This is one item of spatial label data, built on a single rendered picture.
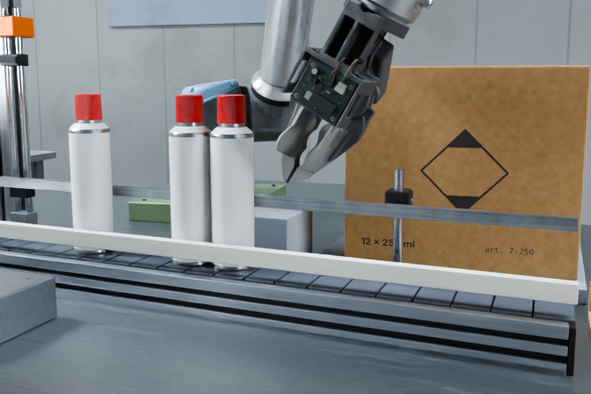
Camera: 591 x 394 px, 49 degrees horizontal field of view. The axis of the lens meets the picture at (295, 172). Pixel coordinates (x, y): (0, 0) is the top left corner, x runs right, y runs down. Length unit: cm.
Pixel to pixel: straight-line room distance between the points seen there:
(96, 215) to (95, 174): 5
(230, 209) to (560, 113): 42
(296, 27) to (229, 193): 52
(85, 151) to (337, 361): 41
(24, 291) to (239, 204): 25
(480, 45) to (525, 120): 232
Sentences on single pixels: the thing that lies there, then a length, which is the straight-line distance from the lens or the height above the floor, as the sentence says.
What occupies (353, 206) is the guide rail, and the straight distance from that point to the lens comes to 74.
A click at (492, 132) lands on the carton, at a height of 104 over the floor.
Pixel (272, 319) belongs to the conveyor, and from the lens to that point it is 72.
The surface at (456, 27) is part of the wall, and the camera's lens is 317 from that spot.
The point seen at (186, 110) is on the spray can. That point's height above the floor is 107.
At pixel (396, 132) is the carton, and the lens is 86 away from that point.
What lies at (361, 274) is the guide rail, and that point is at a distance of 68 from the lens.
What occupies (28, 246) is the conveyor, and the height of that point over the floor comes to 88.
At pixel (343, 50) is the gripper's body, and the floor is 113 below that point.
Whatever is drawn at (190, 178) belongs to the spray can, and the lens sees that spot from 77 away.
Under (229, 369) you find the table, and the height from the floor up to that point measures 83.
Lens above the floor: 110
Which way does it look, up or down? 8 degrees down
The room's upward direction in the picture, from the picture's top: straight up
